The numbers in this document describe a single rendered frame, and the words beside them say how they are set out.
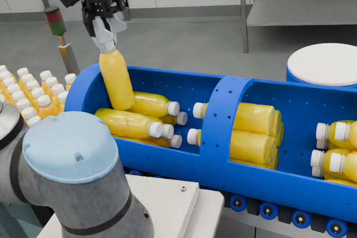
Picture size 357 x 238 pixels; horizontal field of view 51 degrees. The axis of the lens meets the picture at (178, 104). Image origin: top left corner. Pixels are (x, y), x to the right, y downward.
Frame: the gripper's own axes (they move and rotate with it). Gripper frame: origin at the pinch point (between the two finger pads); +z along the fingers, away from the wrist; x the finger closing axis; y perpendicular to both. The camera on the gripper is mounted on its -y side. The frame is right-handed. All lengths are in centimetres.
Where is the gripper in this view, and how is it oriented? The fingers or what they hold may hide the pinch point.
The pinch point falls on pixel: (106, 43)
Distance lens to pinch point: 97.9
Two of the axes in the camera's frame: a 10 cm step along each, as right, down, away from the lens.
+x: 4.3, -5.6, 7.1
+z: 1.5, 8.2, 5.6
